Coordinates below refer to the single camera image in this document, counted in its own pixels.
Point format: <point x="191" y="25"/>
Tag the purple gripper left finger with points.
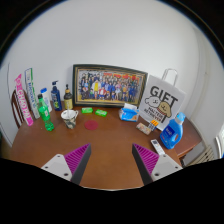
<point x="71" y="166"/>

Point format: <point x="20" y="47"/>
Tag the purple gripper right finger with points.
<point x="151" y="165"/>

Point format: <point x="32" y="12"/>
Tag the white remote control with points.
<point x="157" y="147"/>

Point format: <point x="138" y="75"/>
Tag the blue detergent bottle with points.
<point x="173" y="132"/>

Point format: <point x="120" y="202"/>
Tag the small card pack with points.
<point x="143" y="128"/>

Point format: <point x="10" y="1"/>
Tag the orange battery pack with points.
<point x="152" y="125"/>

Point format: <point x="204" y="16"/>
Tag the dark red round coaster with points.
<point x="91" y="125"/>

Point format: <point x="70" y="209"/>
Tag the patterned ceramic mug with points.
<point x="69" y="118"/>

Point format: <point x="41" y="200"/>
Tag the white radiator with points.
<point x="206" y="156"/>

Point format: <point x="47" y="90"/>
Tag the green soap box left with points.
<point x="87" y="110"/>

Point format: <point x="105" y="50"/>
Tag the green soap box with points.
<point x="101" y="113"/>
<point x="87" y="110"/>

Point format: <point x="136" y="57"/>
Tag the blue tissue pack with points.
<point x="129" y="113"/>

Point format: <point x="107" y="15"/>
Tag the green soap box right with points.
<point x="101" y="113"/>

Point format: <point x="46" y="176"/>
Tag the green plastic bottle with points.
<point x="44" y="113"/>

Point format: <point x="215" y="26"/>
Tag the white gift paper bag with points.
<point x="161" y="99"/>

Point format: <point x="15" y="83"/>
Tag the black yellow pump bottle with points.
<point x="68" y="103"/>

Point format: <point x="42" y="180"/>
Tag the dark blue pump bottle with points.
<point x="55" y="94"/>

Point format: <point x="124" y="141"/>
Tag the white blue-capped bottle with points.
<point x="46" y="98"/>

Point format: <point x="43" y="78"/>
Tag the wooden chair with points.
<point x="16" y="110"/>

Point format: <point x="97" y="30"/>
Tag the framed group photo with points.
<point x="107" y="86"/>

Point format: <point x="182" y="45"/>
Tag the white green long box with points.
<point x="31" y="92"/>

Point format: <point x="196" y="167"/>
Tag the pink long box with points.
<point x="25" y="112"/>

